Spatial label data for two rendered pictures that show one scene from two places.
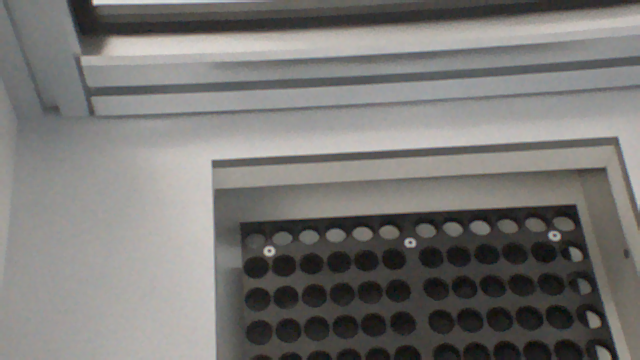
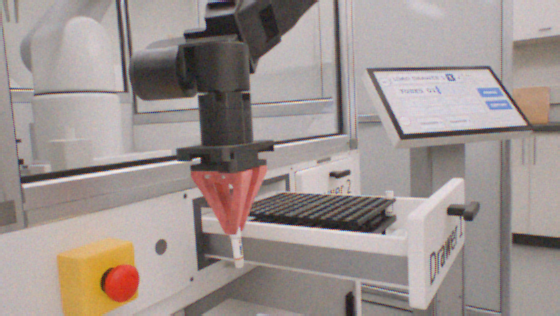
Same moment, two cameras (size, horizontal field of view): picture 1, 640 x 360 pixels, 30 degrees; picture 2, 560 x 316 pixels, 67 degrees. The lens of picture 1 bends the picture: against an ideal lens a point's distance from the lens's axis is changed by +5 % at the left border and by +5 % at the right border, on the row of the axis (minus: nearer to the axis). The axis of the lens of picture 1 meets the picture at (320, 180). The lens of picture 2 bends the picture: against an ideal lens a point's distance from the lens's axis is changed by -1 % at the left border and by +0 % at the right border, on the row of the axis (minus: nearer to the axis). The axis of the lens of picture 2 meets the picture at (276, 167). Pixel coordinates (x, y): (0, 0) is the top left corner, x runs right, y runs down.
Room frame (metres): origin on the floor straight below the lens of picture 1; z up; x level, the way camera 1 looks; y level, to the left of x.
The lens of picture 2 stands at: (0.94, -0.92, 1.04)
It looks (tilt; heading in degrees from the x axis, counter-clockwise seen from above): 6 degrees down; 128
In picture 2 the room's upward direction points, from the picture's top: 3 degrees counter-clockwise
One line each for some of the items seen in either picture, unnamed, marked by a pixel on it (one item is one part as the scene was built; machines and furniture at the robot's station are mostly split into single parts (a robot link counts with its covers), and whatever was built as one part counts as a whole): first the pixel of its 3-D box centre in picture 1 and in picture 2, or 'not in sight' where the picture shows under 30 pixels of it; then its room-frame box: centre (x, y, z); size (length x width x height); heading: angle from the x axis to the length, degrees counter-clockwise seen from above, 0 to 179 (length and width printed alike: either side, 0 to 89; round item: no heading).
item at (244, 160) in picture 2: not in sight; (227, 192); (0.61, -0.59, 0.97); 0.07 x 0.07 x 0.09; 10
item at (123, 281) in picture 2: not in sight; (119, 282); (0.52, -0.67, 0.88); 0.04 x 0.03 x 0.04; 96
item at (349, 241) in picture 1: (407, 230); not in sight; (0.31, -0.05, 0.90); 0.18 x 0.02 x 0.01; 96
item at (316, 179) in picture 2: not in sight; (328, 186); (0.41, -0.04, 0.87); 0.29 x 0.02 x 0.11; 96
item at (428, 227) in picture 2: not in sight; (441, 231); (0.76, -0.32, 0.87); 0.29 x 0.02 x 0.11; 96
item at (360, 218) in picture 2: not in sight; (373, 210); (0.66, -0.33, 0.90); 0.18 x 0.02 x 0.01; 96
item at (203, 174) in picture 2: not in sight; (234, 190); (0.61, -0.58, 0.97); 0.07 x 0.07 x 0.09; 10
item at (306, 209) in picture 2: not in sight; (314, 223); (0.56, -0.34, 0.87); 0.22 x 0.18 x 0.06; 6
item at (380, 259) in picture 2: not in sight; (309, 225); (0.55, -0.34, 0.86); 0.40 x 0.26 x 0.06; 6
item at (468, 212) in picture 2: not in sight; (462, 210); (0.79, -0.31, 0.91); 0.07 x 0.04 x 0.01; 96
